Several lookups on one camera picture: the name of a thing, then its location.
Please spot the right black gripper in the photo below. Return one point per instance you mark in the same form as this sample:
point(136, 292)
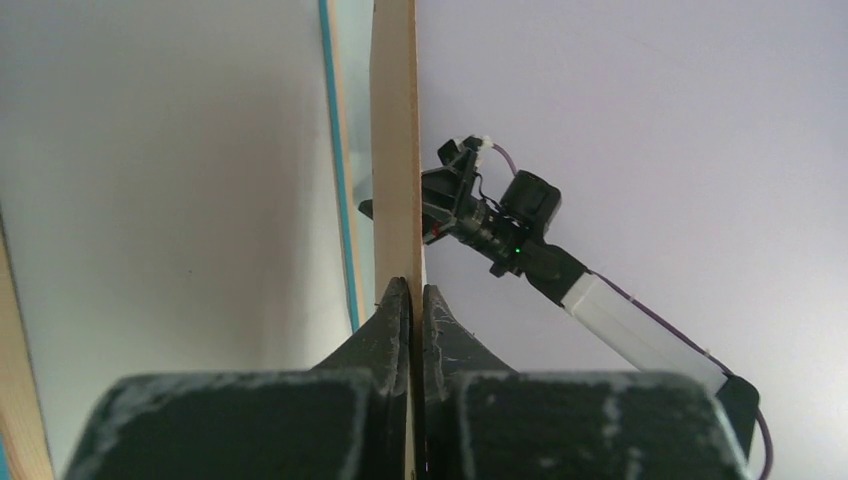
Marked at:
point(509, 232)

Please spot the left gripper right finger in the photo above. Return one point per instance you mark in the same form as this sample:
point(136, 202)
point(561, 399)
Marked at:
point(483, 420)

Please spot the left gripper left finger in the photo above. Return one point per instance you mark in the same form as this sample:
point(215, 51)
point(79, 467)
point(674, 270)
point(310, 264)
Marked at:
point(345, 418)

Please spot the brown backing board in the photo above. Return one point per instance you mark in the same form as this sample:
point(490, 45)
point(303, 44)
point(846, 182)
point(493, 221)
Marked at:
point(395, 143)

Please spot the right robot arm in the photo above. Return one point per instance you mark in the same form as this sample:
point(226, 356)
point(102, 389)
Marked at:
point(644, 338)

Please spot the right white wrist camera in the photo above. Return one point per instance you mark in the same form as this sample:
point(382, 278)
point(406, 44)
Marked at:
point(475, 143)

